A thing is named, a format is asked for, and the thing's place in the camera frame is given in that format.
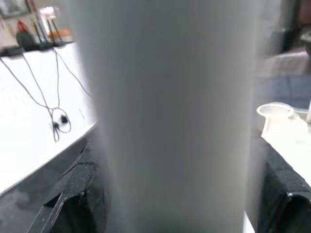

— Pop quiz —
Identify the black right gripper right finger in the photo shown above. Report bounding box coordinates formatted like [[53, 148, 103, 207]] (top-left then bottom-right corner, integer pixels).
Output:
[[257, 143, 311, 233]]

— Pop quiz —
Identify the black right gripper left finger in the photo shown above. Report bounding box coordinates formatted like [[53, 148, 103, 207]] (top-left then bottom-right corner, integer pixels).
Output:
[[26, 135, 112, 233]]

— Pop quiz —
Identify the white plastic table leg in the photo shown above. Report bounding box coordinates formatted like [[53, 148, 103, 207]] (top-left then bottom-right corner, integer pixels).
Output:
[[74, 0, 268, 233]]

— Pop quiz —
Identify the white children table top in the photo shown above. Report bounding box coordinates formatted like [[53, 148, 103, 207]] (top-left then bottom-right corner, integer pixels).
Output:
[[256, 101, 311, 158]]

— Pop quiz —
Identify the black table cloth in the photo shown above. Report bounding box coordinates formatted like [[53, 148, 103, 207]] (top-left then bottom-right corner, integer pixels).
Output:
[[255, 72, 311, 110]]

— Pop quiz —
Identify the cloth covered low bench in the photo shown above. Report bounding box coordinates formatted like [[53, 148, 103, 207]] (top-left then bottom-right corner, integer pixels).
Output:
[[263, 47, 311, 78]]

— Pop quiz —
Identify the black router with antennas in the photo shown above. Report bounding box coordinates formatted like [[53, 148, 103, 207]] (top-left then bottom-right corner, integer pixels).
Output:
[[31, 18, 65, 49]]

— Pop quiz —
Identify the red green rooster figurine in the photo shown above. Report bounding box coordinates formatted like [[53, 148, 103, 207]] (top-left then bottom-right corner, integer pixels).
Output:
[[15, 20, 35, 50]]

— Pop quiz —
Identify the framed picture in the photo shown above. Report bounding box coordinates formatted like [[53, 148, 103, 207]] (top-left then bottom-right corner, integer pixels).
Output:
[[0, 0, 32, 19]]

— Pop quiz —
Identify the thin hanging wall cable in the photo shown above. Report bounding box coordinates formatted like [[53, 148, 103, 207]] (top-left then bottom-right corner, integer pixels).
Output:
[[52, 46, 92, 98], [21, 52, 72, 143]]

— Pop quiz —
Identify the dark wall shelf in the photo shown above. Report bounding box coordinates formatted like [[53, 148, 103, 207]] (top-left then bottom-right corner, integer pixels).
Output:
[[0, 41, 76, 58]]

